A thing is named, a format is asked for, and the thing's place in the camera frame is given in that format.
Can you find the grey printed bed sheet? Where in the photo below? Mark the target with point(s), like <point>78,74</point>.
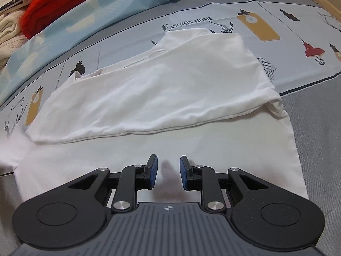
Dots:
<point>306,58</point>

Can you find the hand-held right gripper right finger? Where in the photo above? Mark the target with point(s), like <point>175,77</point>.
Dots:
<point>183,172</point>

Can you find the white t-shirt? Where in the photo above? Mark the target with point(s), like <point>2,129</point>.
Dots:
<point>159,90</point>

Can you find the red knitted cloth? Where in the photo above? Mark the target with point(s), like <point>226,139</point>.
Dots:
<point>53,8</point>

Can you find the cream knitted blanket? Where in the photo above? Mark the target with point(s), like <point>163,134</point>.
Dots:
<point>8,29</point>

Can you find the light blue patterned quilt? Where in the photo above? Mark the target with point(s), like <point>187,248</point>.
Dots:
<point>106,2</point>

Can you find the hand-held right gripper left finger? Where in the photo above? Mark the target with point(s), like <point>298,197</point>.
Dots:
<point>153,171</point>

